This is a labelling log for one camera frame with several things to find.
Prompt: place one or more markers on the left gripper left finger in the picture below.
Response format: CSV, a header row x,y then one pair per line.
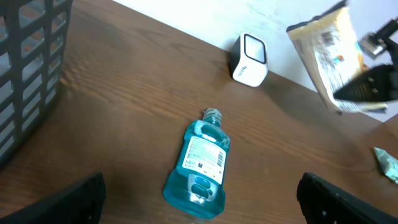
x,y
80,202

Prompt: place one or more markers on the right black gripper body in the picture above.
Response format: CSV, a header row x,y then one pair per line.
x,y
384,36

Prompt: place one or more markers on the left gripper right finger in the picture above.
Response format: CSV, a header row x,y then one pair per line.
x,y
323,202

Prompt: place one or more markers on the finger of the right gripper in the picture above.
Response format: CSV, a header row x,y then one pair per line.
x,y
379,84

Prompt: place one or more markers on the yellow chips bag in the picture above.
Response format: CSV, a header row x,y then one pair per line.
x,y
327,46

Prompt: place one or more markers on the pale green wet wipes pack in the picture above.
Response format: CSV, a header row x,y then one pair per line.
x,y
387,163

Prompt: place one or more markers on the teal mouthwash bottle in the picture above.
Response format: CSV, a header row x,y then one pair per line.
x,y
196,184

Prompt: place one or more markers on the white barcode scanner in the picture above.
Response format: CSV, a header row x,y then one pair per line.
x,y
248,62

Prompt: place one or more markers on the grey plastic shopping basket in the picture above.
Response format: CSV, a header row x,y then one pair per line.
x,y
33,40

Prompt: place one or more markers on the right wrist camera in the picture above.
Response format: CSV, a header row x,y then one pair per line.
x,y
371,46

